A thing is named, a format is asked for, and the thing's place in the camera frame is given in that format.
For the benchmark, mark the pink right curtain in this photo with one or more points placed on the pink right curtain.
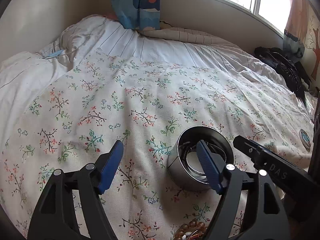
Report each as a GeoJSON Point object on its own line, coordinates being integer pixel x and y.
{"type": "Point", "coordinates": [296, 30]}

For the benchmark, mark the beige striped pillow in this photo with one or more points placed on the beige striped pillow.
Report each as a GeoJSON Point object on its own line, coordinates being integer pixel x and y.
{"type": "Point", "coordinates": [168, 32]}

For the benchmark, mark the black clothing pile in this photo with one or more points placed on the black clothing pile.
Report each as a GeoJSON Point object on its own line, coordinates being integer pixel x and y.
{"type": "Point", "coordinates": [293, 73]}

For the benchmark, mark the round tin lid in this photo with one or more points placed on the round tin lid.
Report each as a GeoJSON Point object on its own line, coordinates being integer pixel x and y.
{"type": "Point", "coordinates": [305, 139]}

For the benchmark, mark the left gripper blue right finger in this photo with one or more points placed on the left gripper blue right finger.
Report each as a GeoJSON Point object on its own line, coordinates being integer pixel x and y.
{"type": "Point", "coordinates": [212, 165]}

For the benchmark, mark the floral bed cover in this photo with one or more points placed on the floral bed cover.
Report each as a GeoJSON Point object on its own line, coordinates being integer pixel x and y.
{"type": "Point", "coordinates": [52, 118]}

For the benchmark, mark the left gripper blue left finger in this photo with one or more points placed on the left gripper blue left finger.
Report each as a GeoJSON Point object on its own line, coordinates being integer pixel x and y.
{"type": "Point", "coordinates": [108, 164]}

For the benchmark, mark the round silver metal tin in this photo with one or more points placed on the round silver metal tin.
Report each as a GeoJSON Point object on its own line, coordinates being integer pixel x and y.
{"type": "Point", "coordinates": [198, 159]}

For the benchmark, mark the blue cartoon curtain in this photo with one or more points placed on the blue cartoon curtain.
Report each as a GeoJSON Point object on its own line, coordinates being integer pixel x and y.
{"type": "Point", "coordinates": [138, 14]}

